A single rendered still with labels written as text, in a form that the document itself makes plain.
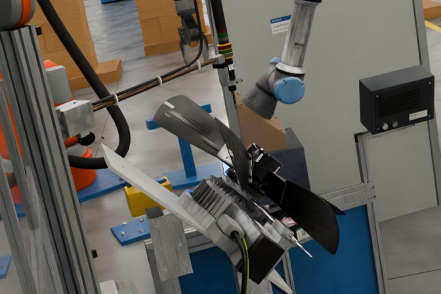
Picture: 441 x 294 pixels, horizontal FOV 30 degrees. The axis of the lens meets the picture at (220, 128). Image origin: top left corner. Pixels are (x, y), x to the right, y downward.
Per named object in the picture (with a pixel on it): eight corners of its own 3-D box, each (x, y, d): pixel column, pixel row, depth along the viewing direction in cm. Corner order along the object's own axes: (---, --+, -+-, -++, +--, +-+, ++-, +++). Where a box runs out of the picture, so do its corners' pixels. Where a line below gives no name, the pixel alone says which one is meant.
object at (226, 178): (262, 210, 251) (266, 205, 251) (228, 185, 246) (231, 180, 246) (249, 196, 264) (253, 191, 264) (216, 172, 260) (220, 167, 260)
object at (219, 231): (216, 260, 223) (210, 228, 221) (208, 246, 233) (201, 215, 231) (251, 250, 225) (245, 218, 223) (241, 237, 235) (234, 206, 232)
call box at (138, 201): (133, 222, 292) (126, 194, 289) (129, 212, 302) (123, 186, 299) (176, 210, 295) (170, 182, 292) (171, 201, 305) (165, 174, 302)
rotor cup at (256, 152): (268, 205, 251) (294, 171, 250) (232, 178, 246) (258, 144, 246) (254, 191, 264) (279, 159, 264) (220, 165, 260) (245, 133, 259)
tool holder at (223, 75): (228, 88, 251) (222, 57, 248) (211, 88, 255) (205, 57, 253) (247, 80, 257) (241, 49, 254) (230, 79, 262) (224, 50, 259)
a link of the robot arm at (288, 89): (292, 96, 331) (323, -38, 314) (302, 109, 318) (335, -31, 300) (264, 93, 328) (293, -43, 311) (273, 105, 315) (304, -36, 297)
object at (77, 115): (66, 142, 206) (58, 109, 204) (50, 140, 211) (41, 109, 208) (97, 128, 213) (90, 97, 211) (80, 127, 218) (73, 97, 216)
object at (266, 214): (250, 203, 251) (311, 261, 222) (245, 200, 249) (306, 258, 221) (254, 197, 250) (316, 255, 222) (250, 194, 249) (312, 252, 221)
